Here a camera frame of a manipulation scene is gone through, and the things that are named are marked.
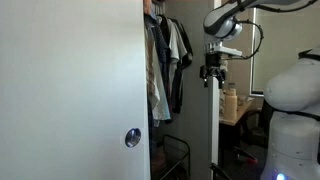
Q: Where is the dark blue dotted shirt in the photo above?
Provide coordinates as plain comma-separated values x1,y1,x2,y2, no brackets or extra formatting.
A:
154,25,169,97

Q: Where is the round metal door pull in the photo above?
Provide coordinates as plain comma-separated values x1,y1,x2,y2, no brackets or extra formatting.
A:
125,128,141,148

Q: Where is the beige patterned hanging shirt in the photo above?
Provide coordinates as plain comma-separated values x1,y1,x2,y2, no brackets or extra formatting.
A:
144,14,171,121

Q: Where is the white hanging t-shirt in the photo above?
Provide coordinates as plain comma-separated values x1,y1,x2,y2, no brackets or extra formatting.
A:
167,19,187,94

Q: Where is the wooden desk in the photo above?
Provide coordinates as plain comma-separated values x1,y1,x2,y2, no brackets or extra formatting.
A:
219,99,261,126

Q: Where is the window roller blind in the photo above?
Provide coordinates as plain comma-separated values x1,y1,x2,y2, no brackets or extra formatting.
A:
250,4,320,96

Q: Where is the black wire shoe rack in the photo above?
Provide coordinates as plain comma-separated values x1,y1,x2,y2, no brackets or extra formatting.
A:
152,135,191,180

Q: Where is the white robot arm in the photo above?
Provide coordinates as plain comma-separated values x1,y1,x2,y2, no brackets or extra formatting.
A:
200,0,319,89

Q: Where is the white sliding closet door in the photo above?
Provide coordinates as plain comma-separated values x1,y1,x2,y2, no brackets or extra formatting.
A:
0,0,150,180

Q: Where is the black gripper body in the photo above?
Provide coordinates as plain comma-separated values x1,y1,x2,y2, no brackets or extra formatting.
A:
200,53,226,80

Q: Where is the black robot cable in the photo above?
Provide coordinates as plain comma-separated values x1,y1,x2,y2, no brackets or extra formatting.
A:
228,0,318,61

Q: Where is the black hanging garment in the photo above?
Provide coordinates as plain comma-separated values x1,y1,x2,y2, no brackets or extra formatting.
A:
169,18,193,114

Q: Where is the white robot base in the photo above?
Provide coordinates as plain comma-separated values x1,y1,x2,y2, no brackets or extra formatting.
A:
260,47,320,180

